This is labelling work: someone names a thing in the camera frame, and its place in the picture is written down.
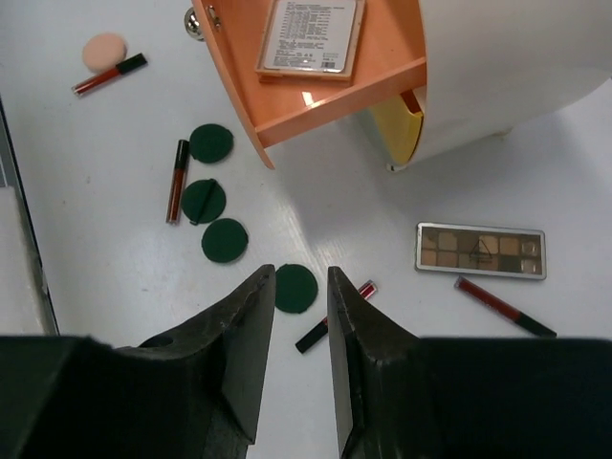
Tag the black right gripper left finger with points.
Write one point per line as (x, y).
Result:
(192, 391)

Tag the green round pad rightmost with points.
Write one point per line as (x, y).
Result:
(296, 289)

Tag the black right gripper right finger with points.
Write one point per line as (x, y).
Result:
(400, 396)

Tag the orange top drawer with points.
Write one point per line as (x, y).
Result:
(391, 59)

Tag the brown eyeshadow palette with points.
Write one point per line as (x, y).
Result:
(478, 250)

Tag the cream round drawer cabinet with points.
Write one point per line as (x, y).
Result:
(491, 65)

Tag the red lip gloss by pads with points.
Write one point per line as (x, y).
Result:
(177, 183)

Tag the green round pad leftmost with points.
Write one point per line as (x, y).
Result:
(210, 143)

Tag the green round pad folded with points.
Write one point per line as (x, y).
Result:
(203, 201)

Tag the peach round makeup puff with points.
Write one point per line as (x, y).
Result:
(103, 51)

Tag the yellow drawer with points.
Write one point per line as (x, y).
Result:
(399, 121)

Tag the pink square compact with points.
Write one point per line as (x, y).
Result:
(316, 40)

